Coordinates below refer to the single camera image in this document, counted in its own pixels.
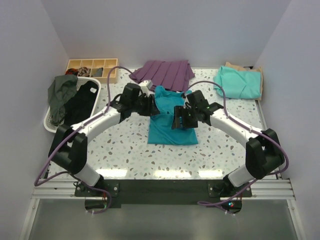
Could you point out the patterned brown fabric roll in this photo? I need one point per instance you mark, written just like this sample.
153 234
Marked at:
84 72

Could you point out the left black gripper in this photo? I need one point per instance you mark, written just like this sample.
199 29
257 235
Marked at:
151 109

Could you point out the red black fabric roll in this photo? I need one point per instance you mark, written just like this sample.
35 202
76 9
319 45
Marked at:
72 71

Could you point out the black garment in basket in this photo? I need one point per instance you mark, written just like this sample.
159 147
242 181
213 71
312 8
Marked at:
80 106

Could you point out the dark grey fabric roll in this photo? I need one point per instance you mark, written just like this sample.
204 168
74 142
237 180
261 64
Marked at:
97 72

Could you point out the dark green garment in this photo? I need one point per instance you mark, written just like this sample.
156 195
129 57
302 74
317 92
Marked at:
62 89

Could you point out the teal t shirt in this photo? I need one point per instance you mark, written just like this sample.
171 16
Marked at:
160 126

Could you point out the tan folded cloth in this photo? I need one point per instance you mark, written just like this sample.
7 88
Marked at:
250 69

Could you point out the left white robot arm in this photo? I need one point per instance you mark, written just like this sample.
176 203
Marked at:
70 144

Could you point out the wooden compartment organizer box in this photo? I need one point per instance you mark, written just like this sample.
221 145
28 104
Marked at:
106 63

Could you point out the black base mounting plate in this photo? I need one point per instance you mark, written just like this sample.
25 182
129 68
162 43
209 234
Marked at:
157 192

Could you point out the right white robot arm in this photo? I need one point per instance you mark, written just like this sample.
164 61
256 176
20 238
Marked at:
263 152

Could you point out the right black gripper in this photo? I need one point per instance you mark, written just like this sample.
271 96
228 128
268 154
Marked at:
176 123

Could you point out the purple pleated skirt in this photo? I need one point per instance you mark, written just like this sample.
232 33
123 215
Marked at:
171 75

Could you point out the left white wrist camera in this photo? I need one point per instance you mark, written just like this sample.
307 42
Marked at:
146 86

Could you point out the mint green folded shirt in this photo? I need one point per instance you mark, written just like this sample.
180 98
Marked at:
238 84

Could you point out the white laundry basket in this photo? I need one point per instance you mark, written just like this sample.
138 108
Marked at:
47 121

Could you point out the aluminium frame rail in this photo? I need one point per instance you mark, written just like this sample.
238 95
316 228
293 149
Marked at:
265 189

